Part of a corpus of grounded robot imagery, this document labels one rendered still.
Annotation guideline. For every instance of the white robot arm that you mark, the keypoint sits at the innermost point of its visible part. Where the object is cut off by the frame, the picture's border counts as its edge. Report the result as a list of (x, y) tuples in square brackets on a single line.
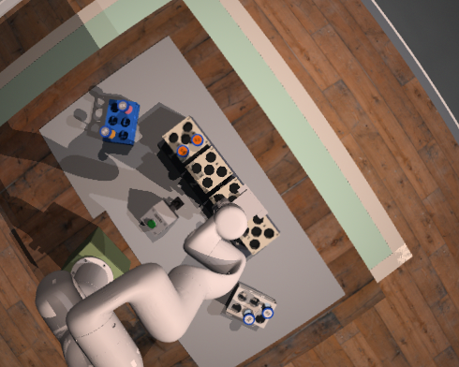
[(164, 311)]

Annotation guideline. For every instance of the blue tube rack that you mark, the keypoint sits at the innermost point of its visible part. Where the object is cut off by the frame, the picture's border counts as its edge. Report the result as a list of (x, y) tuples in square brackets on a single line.
[(128, 124)]

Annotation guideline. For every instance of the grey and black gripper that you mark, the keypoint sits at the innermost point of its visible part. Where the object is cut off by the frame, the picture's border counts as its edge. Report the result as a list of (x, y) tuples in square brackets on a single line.
[(223, 200)]

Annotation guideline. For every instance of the beige bucket adapter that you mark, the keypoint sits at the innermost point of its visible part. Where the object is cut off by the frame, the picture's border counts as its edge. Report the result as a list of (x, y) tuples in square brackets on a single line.
[(184, 137), (198, 170), (228, 190), (256, 233)]

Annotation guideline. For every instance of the beige tube rack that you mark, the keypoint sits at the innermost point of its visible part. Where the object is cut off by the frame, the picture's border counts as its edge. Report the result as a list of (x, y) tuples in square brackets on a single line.
[(253, 298)]

